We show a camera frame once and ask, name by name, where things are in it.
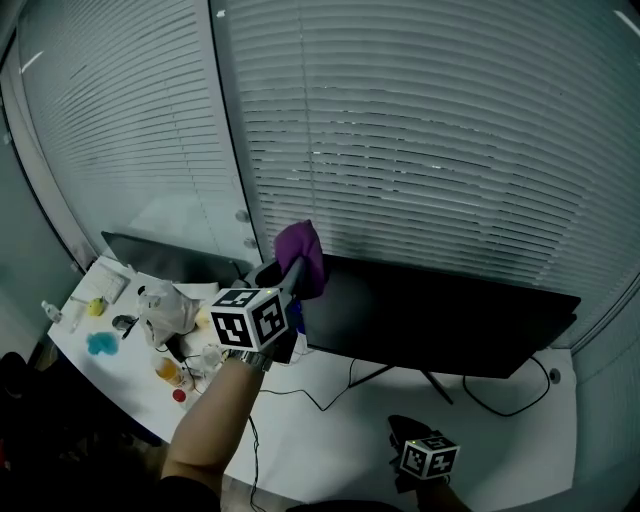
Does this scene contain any crumpled clear plastic bag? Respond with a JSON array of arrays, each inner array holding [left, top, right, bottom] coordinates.
[[135, 279, 204, 349]]

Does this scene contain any person's right forearm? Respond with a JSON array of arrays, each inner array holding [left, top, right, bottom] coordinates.
[[404, 476, 472, 512]]

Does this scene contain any looped black cable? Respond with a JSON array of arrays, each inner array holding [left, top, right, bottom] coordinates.
[[461, 354, 552, 418]]

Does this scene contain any black computer monitor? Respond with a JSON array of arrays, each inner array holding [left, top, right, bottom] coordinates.
[[298, 251, 583, 407]]

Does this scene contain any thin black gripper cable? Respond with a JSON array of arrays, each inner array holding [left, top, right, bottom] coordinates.
[[246, 414, 263, 509]]

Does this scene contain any person's black clothing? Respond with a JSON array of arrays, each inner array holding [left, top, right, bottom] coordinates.
[[149, 474, 402, 512]]

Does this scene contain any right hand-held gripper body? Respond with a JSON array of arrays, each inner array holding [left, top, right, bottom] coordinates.
[[391, 433, 461, 495]]

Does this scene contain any long black desk cable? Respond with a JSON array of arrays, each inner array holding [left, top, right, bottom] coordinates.
[[259, 356, 358, 413]]

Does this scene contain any clear plastic tube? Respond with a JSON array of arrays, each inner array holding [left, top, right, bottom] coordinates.
[[66, 296, 87, 334]]

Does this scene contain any black office chair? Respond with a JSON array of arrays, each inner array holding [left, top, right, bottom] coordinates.
[[0, 349, 167, 512]]

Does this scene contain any grey window blind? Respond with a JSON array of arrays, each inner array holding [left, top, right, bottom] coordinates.
[[16, 0, 252, 262], [209, 0, 640, 352], [571, 274, 640, 512]]

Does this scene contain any purple cloth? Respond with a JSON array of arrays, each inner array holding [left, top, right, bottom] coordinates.
[[273, 219, 327, 302]]

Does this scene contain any red-capped clear bottle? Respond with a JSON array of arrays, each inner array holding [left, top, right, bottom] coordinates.
[[170, 388, 202, 412]]

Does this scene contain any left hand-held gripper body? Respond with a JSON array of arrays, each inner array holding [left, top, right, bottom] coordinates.
[[209, 283, 302, 366]]

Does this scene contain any orange drink bottle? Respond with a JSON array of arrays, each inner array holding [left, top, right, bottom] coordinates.
[[151, 354, 197, 392]]

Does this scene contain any dark grey monitor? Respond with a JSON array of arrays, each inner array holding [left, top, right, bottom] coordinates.
[[100, 230, 257, 289]]

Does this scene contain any person's left forearm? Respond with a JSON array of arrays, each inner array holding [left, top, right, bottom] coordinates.
[[160, 356, 267, 484]]

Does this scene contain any white keyboard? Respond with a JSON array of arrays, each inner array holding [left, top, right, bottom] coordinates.
[[84, 261, 132, 305]]

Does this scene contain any clear plastic cup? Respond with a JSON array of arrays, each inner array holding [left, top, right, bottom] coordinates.
[[199, 343, 224, 372]]

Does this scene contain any white paper sheet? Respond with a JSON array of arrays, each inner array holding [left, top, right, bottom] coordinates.
[[171, 281, 222, 302]]

